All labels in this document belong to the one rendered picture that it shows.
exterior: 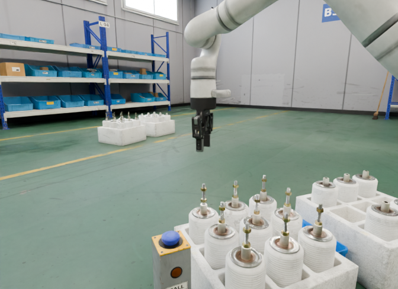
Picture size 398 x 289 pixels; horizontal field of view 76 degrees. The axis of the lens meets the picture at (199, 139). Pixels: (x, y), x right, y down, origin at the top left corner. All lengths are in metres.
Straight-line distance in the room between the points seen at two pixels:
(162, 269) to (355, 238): 0.69
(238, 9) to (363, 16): 0.26
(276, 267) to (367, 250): 0.40
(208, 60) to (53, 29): 5.38
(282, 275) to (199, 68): 0.57
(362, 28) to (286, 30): 6.86
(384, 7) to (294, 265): 0.56
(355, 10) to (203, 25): 0.34
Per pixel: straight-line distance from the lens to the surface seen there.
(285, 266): 0.72
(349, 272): 0.84
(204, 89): 0.71
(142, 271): 1.04
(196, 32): 0.71
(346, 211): 1.21
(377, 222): 1.02
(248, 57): 7.71
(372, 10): 0.53
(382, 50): 0.54
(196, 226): 0.82
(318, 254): 0.79
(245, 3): 0.65
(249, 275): 0.64
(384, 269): 1.03
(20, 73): 4.93
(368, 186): 1.33
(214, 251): 0.74
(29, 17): 5.87
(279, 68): 7.31
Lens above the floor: 0.65
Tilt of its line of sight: 12 degrees down
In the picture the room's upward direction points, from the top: straight up
